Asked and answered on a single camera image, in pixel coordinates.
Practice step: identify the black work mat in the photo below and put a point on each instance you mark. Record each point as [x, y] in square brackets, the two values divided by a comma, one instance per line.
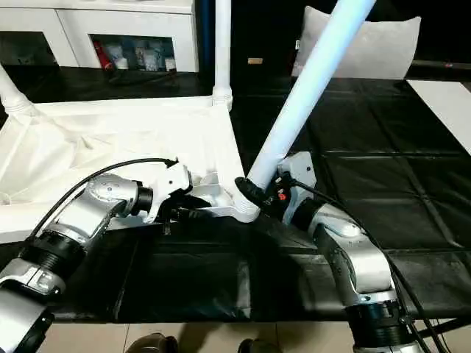
[397, 198]

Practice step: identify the white glass-door cabinet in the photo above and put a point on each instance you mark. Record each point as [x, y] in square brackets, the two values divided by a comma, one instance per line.
[110, 29]

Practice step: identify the black cabinet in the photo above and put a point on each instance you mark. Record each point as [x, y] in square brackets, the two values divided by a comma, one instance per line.
[257, 33]

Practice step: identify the dark left robot foot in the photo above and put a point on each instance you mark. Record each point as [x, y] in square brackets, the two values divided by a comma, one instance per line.
[151, 343]

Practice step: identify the dark right robot foot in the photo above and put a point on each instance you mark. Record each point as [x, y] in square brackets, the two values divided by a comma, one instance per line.
[259, 346]

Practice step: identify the white plastic table leg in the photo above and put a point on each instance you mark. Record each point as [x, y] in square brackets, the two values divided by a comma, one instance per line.
[222, 51]
[316, 73]
[11, 92]

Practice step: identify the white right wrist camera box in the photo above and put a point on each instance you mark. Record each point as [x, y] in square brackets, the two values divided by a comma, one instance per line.
[298, 169]

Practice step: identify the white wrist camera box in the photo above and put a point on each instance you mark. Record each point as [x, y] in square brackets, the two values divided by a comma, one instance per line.
[298, 169]
[173, 180]

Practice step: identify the black low shelf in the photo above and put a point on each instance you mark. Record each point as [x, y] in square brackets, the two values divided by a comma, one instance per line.
[441, 68]

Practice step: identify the black stand leg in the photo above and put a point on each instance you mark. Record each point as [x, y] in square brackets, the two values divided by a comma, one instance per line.
[449, 323]

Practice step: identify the white flat board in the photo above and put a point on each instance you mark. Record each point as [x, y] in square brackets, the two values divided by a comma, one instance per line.
[445, 110]

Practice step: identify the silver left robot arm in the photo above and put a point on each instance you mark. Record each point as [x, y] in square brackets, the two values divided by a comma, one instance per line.
[81, 220]

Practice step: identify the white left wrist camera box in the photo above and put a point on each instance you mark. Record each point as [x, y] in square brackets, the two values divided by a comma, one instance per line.
[173, 180]

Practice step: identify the dark robot foot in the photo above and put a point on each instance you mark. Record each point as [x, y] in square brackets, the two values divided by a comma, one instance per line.
[259, 346]
[151, 343]

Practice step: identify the light grey cushion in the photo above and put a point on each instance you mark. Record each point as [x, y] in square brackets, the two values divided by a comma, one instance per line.
[383, 48]

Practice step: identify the small yellow label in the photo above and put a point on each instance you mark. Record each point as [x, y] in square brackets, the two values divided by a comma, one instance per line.
[255, 60]

